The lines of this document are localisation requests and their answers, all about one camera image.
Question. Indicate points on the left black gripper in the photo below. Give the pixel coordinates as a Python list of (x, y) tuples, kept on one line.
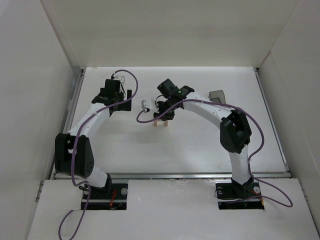
[(125, 104)]

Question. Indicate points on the smoky transparent plastic box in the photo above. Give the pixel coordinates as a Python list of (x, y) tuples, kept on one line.
[(217, 96)]

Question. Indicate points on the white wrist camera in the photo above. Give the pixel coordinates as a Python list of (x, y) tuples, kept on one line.
[(149, 104), (118, 78)]

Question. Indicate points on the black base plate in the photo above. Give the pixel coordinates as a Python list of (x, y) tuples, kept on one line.
[(231, 196), (113, 199)]

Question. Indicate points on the aluminium rail front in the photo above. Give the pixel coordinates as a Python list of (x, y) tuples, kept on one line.
[(194, 175)]

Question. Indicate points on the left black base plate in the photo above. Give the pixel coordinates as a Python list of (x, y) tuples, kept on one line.
[(113, 199)]

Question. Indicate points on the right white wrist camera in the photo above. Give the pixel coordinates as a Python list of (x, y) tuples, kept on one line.
[(149, 104)]

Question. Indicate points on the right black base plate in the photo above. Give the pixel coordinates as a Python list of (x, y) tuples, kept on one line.
[(231, 196)]

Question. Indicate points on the wood block two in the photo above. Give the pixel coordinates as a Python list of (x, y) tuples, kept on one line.
[(159, 120)]

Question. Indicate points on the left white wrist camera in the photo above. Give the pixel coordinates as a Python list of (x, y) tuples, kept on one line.
[(118, 78)]

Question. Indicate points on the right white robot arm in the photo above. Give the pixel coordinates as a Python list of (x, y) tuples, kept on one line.
[(234, 129)]

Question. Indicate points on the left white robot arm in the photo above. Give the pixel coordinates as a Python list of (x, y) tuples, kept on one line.
[(73, 149)]

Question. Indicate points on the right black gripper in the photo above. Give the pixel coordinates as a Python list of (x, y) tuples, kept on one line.
[(163, 114)]

